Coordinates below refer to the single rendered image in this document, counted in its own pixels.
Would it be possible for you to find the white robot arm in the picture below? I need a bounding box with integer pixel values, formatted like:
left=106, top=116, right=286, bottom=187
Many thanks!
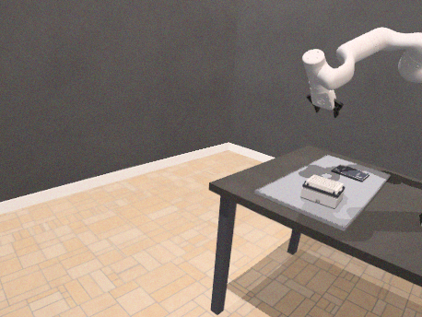
left=302, top=28, right=422, bottom=93

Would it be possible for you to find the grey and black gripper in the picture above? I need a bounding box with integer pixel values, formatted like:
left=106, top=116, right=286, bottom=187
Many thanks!
left=307, top=90, right=343, bottom=118

